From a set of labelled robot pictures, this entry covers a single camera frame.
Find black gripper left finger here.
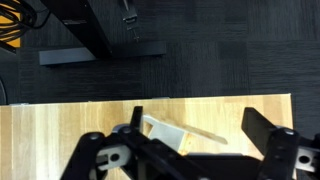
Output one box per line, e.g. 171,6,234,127
59,105,205,180

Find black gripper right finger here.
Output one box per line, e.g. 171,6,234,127
241,106,320,180

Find black metal stand base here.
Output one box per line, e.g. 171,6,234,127
37,0,168,67

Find black hanging strap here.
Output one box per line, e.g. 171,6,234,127
120,0,141,43

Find black cable bundle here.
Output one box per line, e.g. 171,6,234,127
0,0,52,38

